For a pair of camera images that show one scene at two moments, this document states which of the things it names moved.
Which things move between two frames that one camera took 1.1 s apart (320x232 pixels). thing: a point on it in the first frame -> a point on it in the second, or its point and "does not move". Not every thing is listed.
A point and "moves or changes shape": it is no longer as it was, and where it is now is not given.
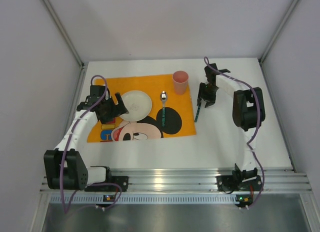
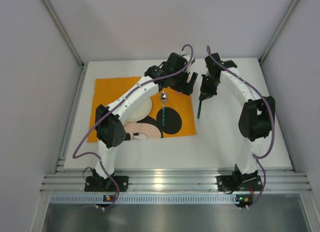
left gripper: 113,107 -> 184,84
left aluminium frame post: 80,81 does not move
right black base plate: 229,183 does not move
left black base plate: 122,181 does not move
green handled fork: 199,105 moves or changes shape
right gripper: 207,94 -> 207,92
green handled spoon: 163,96 does not move
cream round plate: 138,104 does not move
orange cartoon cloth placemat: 171,114 does not move
